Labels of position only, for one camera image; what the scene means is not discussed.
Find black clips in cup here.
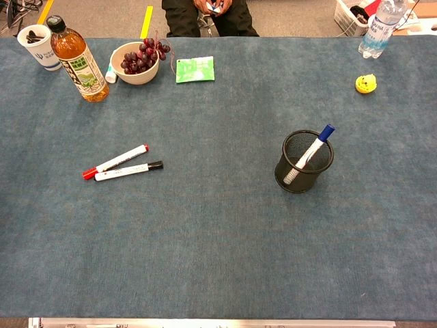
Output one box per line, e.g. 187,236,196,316
26,29,46,44

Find black capped whiteboard marker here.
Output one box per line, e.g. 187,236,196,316
94,161,165,182

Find white plastic basket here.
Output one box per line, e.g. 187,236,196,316
333,0,382,38

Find white green glue stick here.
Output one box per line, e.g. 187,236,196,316
104,58,119,84

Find yellow duck toy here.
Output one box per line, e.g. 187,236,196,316
354,73,378,95

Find red item in basket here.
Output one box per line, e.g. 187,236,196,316
361,0,382,14

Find beige bowl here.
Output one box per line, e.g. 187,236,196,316
110,41,160,85

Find black mesh pen holder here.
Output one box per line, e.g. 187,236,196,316
274,129,335,194

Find white paper cup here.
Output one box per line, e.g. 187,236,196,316
16,24,63,72

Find amber tea bottle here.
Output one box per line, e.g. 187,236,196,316
46,15,111,103

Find black item in basket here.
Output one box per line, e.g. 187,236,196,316
350,5,369,25

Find seated person in black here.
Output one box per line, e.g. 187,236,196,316
161,0,260,38

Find chrome stool base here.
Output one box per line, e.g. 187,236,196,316
197,15,221,38

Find purple grape bunch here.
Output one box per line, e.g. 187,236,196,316
120,37,171,75

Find red capped whiteboard marker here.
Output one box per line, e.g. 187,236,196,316
81,143,150,180

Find green white packet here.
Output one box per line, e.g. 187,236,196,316
175,55,216,84

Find black cable tangle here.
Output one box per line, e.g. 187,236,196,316
0,0,44,37

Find blue capped whiteboard marker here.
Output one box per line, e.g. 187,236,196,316
283,124,336,185

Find blue felt table cloth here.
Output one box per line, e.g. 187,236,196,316
0,36,437,320

